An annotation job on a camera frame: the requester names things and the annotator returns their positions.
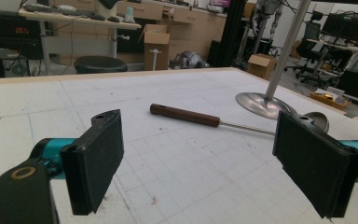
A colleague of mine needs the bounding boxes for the tall open cardboard box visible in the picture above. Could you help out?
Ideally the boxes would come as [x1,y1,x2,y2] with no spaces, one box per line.
[138,23,171,71]

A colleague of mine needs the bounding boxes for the white desk with keyboards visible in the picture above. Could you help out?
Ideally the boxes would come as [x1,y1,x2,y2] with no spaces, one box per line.
[17,3,143,76]

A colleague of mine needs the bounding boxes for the black office chair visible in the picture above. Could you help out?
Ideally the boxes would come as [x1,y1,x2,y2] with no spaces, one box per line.
[284,21,334,88]

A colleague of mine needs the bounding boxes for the black equipment case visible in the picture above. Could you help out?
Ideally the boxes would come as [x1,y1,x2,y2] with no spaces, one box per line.
[0,8,44,61]

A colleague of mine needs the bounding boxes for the yellow tray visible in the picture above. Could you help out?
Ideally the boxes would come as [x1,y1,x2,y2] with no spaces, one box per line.
[310,88,352,111]

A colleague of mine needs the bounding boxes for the black metal frame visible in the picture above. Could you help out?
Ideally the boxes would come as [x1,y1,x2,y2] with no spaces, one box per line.
[206,0,250,68]

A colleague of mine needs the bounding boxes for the metal stand with round base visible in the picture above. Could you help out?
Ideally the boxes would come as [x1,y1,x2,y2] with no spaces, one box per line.
[235,0,311,121]

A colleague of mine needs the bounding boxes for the grey robot on floor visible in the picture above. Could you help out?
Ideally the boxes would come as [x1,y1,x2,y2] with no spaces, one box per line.
[168,50,210,70]

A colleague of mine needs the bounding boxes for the black monitor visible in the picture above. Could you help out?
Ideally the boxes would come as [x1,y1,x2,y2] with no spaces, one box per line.
[321,12,358,41]

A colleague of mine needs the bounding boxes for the wooden handled metal ladle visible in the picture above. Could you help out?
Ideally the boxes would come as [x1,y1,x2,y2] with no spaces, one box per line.
[149,103,330,136]

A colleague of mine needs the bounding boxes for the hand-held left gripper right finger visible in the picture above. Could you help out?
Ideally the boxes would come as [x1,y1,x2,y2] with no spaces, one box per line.
[272,110,358,219]

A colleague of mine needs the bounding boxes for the grey humanoid robot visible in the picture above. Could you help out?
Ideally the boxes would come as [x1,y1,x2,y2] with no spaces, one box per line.
[250,0,285,55]

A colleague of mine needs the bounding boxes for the black round stool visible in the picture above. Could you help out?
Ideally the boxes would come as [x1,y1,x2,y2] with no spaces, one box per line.
[74,55,129,75]

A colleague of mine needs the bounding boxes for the small cardboard box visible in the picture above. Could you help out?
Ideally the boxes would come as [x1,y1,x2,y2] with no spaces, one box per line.
[247,52,278,80]

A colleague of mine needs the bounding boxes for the wooden cabinet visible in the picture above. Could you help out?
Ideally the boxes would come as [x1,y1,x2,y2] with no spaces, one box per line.
[53,0,227,64]

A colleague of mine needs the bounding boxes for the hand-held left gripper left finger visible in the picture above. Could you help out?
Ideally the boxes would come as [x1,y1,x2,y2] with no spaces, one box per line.
[29,108,125,217]

